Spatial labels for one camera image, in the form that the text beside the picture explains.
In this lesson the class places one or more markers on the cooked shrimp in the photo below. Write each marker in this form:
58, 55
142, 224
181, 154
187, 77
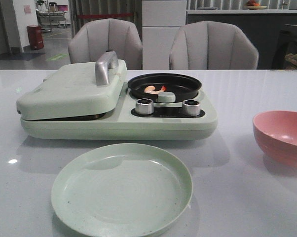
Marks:
151, 89

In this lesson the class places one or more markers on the breakfast maker lid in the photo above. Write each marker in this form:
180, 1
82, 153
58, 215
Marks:
71, 92

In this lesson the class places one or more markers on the pink plastic bowl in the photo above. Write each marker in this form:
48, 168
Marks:
275, 133

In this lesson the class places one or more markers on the mint green breakfast maker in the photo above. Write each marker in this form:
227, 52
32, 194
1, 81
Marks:
123, 123

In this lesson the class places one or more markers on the left silver control knob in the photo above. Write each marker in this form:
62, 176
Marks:
144, 106

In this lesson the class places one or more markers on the silver control knob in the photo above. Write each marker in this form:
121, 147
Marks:
191, 108
144, 106

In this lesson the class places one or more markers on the black round frying pan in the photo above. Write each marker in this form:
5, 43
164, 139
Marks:
183, 86

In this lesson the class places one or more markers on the right silver control knob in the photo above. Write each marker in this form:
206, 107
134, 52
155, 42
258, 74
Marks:
191, 108

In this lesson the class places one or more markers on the mint green plate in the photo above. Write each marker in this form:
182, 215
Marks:
122, 190

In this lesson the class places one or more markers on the right grey upholstered chair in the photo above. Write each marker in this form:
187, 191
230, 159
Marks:
209, 45

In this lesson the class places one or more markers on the grey upholstered chair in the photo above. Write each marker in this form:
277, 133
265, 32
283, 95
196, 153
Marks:
209, 45
97, 37

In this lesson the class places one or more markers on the left grey upholstered chair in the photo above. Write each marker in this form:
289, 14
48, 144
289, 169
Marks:
97, 37

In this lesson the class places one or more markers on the white cabinet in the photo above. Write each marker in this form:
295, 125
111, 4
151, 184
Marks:
161, 20

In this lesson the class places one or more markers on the red bin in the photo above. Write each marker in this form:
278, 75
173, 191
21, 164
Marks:
35, 37

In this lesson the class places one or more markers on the dark grey counter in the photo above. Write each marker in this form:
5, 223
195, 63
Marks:
272, 32

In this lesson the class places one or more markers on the fruit bowl on counter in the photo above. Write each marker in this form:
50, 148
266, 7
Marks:
254, 5

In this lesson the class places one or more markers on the mint pan handle knob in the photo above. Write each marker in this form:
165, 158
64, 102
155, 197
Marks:
166, 97

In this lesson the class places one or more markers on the silver lid handle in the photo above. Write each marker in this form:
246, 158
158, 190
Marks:
107, 61

